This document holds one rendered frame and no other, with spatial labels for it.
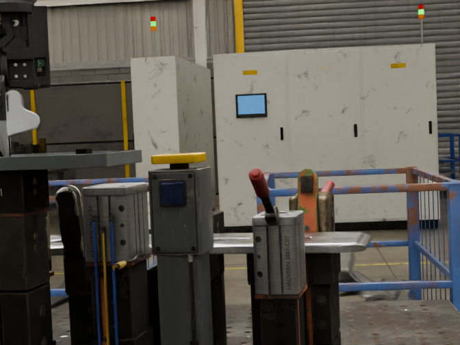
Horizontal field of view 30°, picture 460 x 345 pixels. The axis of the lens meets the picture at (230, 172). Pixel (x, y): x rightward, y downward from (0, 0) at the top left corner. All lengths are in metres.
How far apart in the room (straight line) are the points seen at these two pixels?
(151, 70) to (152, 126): 0.62
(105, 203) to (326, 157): 8.15
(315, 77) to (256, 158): 1.10
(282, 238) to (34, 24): 0.47
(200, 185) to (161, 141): 8.38
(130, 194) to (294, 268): 0.27
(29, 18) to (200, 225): 0.38
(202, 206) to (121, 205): 0.22
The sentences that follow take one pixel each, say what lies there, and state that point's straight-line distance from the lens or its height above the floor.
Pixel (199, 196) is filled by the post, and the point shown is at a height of 1.10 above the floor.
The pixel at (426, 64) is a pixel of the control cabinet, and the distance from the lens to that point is 9.54.
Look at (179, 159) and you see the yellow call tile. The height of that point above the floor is 1.15.
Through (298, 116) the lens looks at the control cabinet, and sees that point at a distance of 9.41.
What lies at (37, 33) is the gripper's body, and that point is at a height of 1.33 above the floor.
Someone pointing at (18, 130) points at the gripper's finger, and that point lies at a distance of 1.22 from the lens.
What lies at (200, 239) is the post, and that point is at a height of 1.05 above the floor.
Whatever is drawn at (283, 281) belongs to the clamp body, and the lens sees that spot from 1.27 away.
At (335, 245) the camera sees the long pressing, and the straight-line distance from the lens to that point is 1.36.
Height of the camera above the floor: 1.19
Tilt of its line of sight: 3 degrees down
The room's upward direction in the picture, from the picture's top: 2 degrees counter-clockwise
